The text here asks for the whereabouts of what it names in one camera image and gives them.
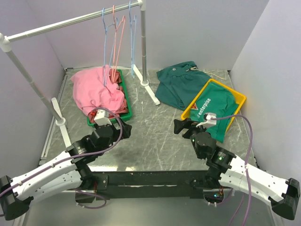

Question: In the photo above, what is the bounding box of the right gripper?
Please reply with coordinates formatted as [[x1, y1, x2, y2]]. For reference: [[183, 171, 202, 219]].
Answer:
[[173, 118, 209, 146]]

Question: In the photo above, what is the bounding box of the pink t shirt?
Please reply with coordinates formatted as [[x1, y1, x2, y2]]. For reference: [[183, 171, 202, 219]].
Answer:
[[71, 65, 128, 117]]

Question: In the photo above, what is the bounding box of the blue wire hanger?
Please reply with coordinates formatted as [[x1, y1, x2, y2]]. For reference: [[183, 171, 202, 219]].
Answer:
[[102, 8, 119, 87], [129, 0, 137, 78]]

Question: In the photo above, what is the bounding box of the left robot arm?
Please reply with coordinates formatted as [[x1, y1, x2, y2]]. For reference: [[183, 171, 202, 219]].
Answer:
[[0, 122, 132, 221]]

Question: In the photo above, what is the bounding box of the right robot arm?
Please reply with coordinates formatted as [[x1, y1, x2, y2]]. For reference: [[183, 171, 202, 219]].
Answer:
[[174, 113, 301, 220]]

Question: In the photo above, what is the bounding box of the green enterprise t shirt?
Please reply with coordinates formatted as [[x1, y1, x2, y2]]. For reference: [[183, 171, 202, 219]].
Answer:
[[189, 82, 238, 143]]

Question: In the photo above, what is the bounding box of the red t shirt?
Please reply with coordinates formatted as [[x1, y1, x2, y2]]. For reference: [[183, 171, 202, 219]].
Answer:
[[87, 69, 128, 116]]

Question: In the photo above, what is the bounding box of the green plastic tray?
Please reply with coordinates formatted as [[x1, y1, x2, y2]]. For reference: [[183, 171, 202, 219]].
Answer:
[[87, 69, 133, 127]]

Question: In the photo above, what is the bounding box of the dark green garment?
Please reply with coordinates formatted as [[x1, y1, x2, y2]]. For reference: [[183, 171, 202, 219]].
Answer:
[[155, 61, 211, 110]]

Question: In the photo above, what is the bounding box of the black base bar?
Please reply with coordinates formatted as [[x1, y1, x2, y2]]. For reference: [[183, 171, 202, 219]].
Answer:
[[74, 170, 232, 204]]

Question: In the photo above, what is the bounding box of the yellow plastic tray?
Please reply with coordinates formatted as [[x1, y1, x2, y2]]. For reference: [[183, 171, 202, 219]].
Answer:
[[181, 79, 246, 120]]

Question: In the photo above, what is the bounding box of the white clothes rack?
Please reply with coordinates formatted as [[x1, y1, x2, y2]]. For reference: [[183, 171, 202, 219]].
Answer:
[[0, 0, 160, 147]]

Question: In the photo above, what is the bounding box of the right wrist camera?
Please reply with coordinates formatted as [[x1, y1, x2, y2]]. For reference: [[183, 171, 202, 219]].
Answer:
[[196, 113, 217, 129]]

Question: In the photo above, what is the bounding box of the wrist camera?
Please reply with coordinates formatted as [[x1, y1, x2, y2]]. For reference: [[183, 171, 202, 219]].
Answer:
[[88, 109, 112, 126], [196, 113, 217, 129]]

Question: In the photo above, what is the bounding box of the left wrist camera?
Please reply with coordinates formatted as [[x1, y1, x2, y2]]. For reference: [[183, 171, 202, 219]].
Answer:
[[88, 109, 112, 126]]

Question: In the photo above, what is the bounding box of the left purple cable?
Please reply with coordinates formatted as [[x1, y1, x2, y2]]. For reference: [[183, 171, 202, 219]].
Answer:
[[0, 107, 124, 198]]

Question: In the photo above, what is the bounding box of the purple cable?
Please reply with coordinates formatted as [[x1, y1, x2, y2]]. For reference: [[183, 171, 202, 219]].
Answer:
[[0, 107, 124, 198], [213, 113, 254, 226]]

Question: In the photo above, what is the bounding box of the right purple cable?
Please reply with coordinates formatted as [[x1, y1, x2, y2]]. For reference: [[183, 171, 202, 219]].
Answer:
[[213, 113, 254, 226]]

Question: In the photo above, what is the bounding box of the pink wire hanger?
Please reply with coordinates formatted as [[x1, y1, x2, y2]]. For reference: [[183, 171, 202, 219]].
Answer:
[[111, 5, 126, 82]]

